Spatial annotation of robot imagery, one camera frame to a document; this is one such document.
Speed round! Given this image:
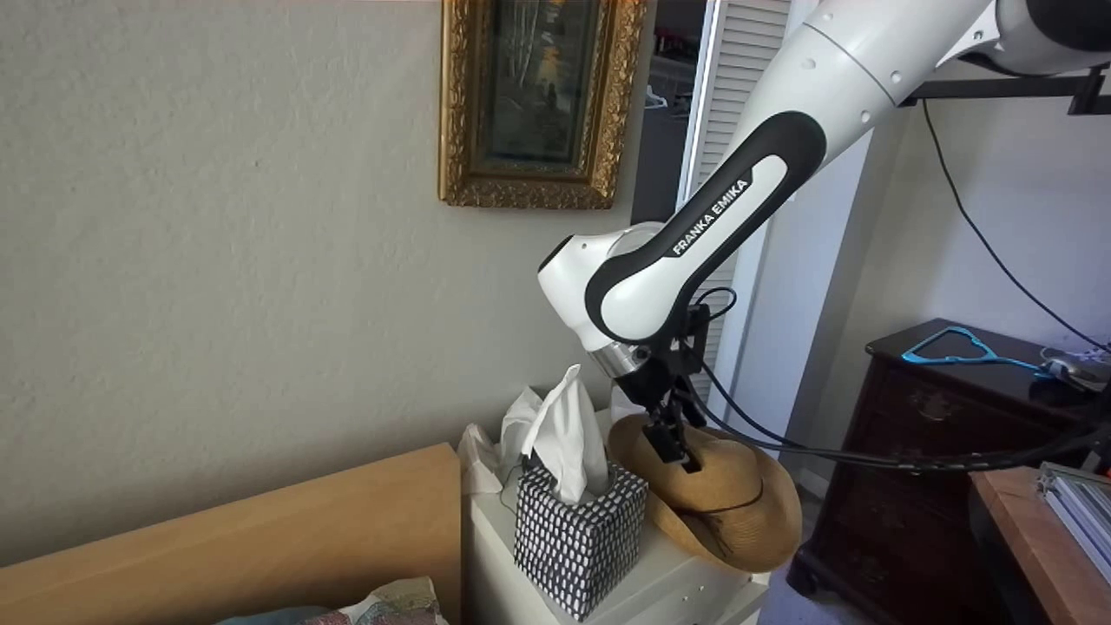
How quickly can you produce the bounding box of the brown wooden desk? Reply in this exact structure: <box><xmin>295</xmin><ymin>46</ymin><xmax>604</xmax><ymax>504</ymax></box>
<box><xmin>964</xmin><ymin>454</ymin><xmax>1111</xmax><ymax>625</ymax></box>

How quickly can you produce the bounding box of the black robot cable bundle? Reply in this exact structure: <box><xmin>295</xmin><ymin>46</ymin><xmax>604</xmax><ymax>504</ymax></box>
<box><xmin>692</xmin><ymin>286</ymin><xmax>1111</xmax><ymax>478</ymax></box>

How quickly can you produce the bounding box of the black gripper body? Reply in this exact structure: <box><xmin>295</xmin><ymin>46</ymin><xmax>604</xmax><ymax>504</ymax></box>
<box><xmin>628</xmin><ymin>342</ymin><xmax>701</xmax><ymax>430</ymax></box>

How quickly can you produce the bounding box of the white nightstand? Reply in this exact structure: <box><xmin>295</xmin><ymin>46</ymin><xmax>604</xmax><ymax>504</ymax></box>
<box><xmin>460</xmin><ymin>430</ymin><xmax>780</xmax><ymax>625</ymax></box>

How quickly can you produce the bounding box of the white tissue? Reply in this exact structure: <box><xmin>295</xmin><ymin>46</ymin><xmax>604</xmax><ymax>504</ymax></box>
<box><xmin>497</xmin><ymin>381</ymin><xmax>548</xmax><ymax>465</ymax></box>
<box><xmin>517</xmin><ymin>360</ymin><xmax>614</xmax><ymax>508</ymax></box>

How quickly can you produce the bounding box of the black white patterned tissue box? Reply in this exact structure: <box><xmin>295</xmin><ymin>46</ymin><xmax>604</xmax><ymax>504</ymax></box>
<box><xmin>511</xmin><ymin>458</ymin><xmax>651</xmax><ymax>623</ymax></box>

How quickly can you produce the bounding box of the light wooden headboard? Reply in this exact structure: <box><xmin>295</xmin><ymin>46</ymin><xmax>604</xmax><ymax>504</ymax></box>
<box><xmin>0</xmin><ymin>441</ymin><xmax>466</xmax><ymax>625</ymax></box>

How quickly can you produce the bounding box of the small grey gadget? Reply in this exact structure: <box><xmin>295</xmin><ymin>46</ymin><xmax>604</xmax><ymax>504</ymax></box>
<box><xmin>1038</xmin><ymin>342</ymin><xmax>1111</xmax><ymax>398</ymax></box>

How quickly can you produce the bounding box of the thin black hanging cable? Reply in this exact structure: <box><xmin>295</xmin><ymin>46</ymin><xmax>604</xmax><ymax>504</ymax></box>
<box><xmin>916</xmin><ymin>101</ymin><xmax>1111</xmax><ymax>354</ymax></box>

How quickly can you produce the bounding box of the white louvered closet door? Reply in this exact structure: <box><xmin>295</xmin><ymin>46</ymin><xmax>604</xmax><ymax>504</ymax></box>
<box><xmin>647</xmin><ymin>0</ymin><xmax>819</xmax><ymax>430</ymax></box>

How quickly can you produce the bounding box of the floral bedspread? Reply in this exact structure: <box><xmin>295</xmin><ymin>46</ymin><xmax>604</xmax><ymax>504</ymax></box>
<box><xmin>218</xmin><ymin>572</ymin><xmax>446</xmax><ymax>625</ymax></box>

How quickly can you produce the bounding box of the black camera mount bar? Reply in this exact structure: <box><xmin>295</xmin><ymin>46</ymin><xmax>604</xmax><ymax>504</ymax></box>
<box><xmin>898</xmin><ymin>66</ymin><xmax>1111</xmax><ymax>119</ymax></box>

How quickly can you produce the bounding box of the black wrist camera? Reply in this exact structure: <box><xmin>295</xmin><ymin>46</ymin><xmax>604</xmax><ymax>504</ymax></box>
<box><xmin>667</xmin><ymin>301</ymin><xmax>715</xmax><ymax>381</ymax></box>

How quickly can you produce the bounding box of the ornate gold picture frame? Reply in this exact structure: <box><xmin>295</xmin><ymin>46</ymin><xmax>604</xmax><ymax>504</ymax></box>
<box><xmin>434</xmin><ymin>0</ymin><xmax>650</xmax><ymax>212</ymax></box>

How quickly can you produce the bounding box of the dark wooden dresser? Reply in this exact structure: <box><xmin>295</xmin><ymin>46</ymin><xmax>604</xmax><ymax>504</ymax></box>
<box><xmin>787</xmin><ymin>317</ymin><xmax>1111</xmax><ymax>625</ymax></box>

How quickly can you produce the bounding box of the blue cord loop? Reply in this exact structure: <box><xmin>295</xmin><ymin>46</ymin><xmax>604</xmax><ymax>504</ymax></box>
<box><xmin>898</xmin><ymin>322</ymin><xmax>1051</xmax><ymax>374</ymax></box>

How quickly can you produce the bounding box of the tan brimmed hat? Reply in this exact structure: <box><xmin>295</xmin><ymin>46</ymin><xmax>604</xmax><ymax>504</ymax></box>
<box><xmin>604</xmin><ymin>408</ymin><xmax>805</xmax><ymax>572</ymax></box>

